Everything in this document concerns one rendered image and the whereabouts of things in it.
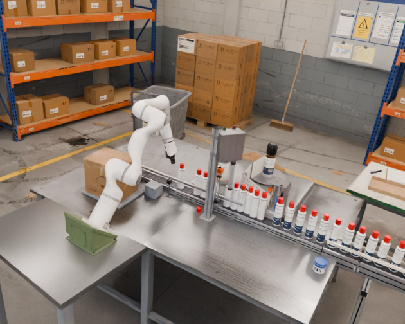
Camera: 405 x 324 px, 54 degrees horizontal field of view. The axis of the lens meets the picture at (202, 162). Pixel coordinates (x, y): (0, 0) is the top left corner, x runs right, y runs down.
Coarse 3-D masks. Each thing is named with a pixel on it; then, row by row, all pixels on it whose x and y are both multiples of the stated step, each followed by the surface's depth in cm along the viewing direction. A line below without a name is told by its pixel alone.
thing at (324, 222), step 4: (324, 216) 242; (328, 216) 241; (324, 220) 243; (328, 220) 243; (320, 224) 245; (324, 224) 243; (328, 224) 244; (320, 228) 246; (324, 228) 244; (320, 232) 246; (324, 232) 245; (320, 236) 247; (324, 236) 247; (316, 240) 250; (320, 240) 248; (324, 240) 249
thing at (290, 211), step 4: (292, 204) 251; (288, 208) 253; (292, 208) 252; (288, 212) 253; (292, 212) 253; (288, 216) 254; (292, 216) 255; (284, 220) 258; (288, 220) 256; (284, 224) 258; (288, 224) 257; (284, 228) 259; (288, 228) 258
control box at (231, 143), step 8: (224, 136) 241; (232, 136) 244; (240, 136) 246; (224, 144) 244; (232, 144) 246; (240, 144) 249; (224, 152) 247; (232, 152) 249; (240, 152) 252; (224, 160) 250; (232, 160) 252
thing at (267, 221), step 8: (144, 176) 308; (152, 176) 309; (160, 176) 310; (176, 184) 300; (184, 192) 292; (192, 192) 292; (248, 216) 270; (272, 224) 264; (280, 224) 264; (288, 232) 257; (304, 232) 259; (312, 240) 251
